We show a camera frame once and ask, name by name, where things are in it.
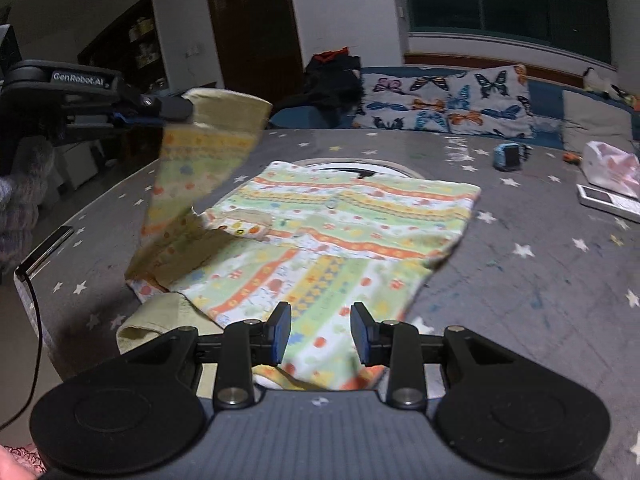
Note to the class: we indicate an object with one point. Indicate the dark window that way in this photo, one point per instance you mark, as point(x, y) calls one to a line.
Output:
point(505, 0)

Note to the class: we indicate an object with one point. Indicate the butterfly print pillow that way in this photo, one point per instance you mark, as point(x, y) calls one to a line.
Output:
point(487, 102)
point(402, 105)

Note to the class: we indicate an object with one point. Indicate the white low cabinet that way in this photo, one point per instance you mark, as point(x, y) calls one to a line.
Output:
point(80, 162)

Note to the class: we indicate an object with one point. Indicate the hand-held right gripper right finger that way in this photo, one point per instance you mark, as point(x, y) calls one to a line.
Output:
point(358, 332)

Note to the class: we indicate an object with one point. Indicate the black smartphone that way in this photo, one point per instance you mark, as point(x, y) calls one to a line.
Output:
point(45, 252)

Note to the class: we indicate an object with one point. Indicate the person's left forearm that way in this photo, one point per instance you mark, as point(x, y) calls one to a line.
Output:
point(22, 195)

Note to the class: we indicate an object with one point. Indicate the dark wooden door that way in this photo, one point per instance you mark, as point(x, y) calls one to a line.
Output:
point(252, 25)

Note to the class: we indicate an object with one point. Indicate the pink patterned cloth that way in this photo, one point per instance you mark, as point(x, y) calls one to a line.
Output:
point(22, 456)

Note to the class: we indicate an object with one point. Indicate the pink white plastic bag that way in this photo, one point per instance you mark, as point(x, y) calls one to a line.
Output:
point(612, 167)

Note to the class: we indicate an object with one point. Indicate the white round disc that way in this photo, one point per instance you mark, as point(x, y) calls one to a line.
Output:
point(345, 164)

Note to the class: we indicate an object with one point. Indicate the small blue device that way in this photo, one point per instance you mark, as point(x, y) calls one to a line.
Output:
point(507, 157)

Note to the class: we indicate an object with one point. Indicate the blue sofa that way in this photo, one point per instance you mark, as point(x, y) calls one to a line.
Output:
point(310, 117)

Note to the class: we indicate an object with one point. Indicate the grey cushion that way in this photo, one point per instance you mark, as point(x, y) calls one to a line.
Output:
point(595, 120)

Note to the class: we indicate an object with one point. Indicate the colourful striped pyjama shirt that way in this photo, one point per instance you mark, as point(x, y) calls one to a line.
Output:
point(325, 220)

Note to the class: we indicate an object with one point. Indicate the dark wooden shelf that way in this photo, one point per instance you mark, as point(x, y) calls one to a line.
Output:
point(127, 45)

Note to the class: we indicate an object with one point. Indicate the black bag on sofa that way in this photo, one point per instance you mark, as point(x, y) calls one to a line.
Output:
point(332, 82)

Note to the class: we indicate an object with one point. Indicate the white remote control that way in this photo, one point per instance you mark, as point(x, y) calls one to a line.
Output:
point(607, 201)

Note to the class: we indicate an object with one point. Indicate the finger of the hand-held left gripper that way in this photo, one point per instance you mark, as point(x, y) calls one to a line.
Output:
point(167, 108)

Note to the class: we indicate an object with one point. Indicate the grey star print blanket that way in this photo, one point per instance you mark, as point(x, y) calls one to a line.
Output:
point(525, 285)

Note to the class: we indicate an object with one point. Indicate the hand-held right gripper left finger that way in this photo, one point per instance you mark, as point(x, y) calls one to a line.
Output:
point(282, 332)

